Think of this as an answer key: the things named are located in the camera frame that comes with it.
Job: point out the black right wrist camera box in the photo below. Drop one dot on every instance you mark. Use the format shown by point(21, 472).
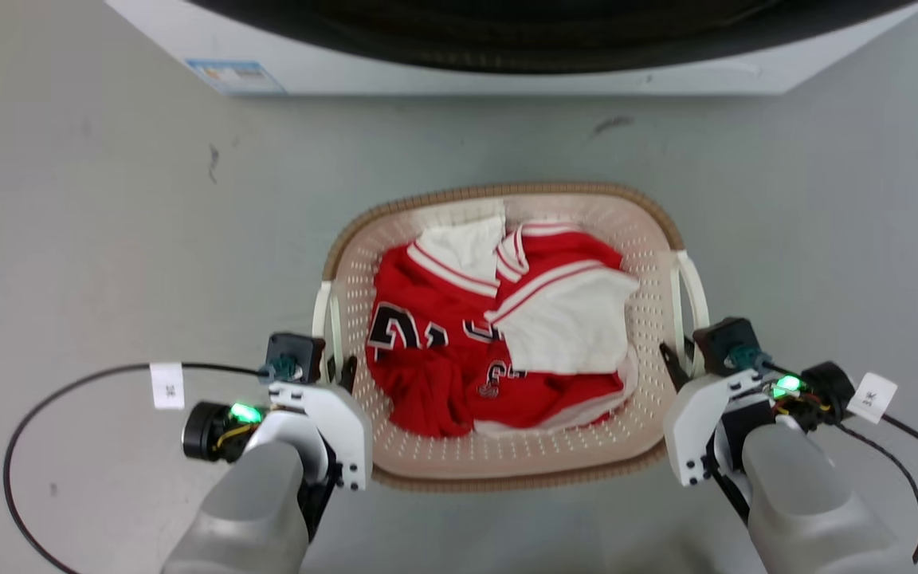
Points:
point(726, 343)

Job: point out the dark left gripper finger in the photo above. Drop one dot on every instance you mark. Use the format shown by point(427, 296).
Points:
point(331, 371)
point(349, 373)

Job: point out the white washing machine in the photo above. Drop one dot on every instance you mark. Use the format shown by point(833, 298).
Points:
point(148, 32)

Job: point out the black round washing machine door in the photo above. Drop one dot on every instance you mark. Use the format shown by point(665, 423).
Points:
point(555, 36)

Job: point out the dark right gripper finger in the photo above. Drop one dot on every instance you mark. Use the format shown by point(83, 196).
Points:
point(674, 367)
point(692, 359)

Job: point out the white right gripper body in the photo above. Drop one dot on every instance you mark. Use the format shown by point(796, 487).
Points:
point(694, 426)

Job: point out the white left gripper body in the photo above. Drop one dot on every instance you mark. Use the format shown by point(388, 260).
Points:
point(339, 422)

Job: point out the red jersey with black numbers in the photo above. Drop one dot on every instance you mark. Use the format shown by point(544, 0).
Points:
point(419, 375)

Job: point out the beige perforated plastic laundry basket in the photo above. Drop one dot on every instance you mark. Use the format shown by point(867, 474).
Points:
point(507, 458)

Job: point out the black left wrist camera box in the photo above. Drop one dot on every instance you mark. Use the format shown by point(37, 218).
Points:
point(293, 357)

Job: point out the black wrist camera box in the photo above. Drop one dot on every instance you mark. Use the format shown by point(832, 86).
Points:
point(293, 357)
point(726, 343)

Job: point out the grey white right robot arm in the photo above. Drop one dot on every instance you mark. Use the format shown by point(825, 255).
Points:
point(810, 502)

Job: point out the red white striped-trim garment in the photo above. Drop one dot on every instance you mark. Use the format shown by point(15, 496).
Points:
point(562, 319)

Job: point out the blue white energy label sticker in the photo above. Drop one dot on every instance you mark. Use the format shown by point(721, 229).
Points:
point(236, 77)

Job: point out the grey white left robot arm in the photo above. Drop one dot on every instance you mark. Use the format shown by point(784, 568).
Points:
point(244, 510)

